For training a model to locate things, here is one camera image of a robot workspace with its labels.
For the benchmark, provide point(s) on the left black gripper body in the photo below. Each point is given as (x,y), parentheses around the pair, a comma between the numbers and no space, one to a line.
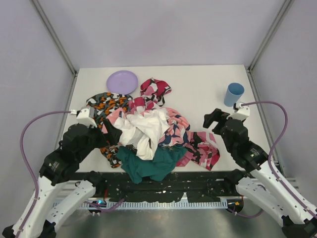
(103,131)

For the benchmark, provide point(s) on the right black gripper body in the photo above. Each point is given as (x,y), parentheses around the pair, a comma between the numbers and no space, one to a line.
(220,123)

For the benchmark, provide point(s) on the dark green cloth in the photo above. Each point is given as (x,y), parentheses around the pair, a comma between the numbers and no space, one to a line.
(164,161)

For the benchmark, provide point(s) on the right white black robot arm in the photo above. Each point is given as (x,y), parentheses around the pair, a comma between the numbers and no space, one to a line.
(260,180)

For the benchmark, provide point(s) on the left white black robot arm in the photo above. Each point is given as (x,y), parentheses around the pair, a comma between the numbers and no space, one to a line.
(41,219)

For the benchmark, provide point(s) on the white cloth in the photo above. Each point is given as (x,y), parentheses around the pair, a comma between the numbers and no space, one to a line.
(142,130)

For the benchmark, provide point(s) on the orange grey camo cloth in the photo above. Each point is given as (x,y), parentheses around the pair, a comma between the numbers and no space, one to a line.
(104,104)

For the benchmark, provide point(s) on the pink black camo cloth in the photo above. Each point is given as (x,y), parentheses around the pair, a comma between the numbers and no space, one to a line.
(202,149)

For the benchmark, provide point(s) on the pink navy camo cloth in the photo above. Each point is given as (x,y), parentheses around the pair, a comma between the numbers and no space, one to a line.
(177,133)

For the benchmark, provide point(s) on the red pink camo cloth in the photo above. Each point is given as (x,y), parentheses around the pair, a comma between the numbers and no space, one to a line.
(152,93)

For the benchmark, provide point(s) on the blue plastic cup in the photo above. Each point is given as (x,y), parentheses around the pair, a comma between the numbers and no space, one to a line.
(233,94)

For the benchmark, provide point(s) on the purple plastic plate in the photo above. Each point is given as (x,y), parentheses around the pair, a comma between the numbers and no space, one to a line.
(122,82)

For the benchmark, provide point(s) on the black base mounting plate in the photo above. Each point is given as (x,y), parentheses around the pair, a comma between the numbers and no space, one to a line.
(198,186)

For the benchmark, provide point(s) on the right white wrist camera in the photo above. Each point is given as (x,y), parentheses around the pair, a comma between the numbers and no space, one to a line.
(241,112)

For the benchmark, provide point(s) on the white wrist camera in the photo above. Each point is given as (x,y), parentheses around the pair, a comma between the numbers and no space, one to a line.
(85,116)
(241,112)

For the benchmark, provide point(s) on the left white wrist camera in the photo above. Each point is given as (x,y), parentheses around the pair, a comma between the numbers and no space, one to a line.
(85,116)

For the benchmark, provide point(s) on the white slotted cable duct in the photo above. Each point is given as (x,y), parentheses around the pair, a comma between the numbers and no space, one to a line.
(180,205)

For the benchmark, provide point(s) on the left aluminium frame post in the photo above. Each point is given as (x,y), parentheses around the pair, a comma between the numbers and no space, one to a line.
(52,33)

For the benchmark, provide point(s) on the aluminium frame post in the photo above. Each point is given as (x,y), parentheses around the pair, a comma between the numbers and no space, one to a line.
(52,33)
(281,14)

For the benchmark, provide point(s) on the right aluminium frame post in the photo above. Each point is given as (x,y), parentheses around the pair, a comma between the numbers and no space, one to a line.
(281,14)

